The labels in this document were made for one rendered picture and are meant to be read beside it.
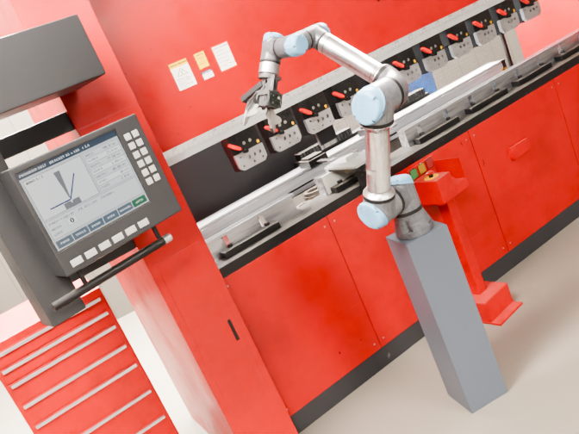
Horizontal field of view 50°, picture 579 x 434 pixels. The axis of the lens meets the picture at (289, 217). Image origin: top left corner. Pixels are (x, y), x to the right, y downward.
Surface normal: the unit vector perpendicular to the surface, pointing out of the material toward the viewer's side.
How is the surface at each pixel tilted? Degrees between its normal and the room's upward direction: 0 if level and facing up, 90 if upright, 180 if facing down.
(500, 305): 90
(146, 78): 90
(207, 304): 90
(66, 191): 90
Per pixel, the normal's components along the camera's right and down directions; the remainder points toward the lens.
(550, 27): -0.79, 0.47
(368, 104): -0.68, 0.35
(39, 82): 0.62, -0.05
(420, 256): 0.29, 0.15
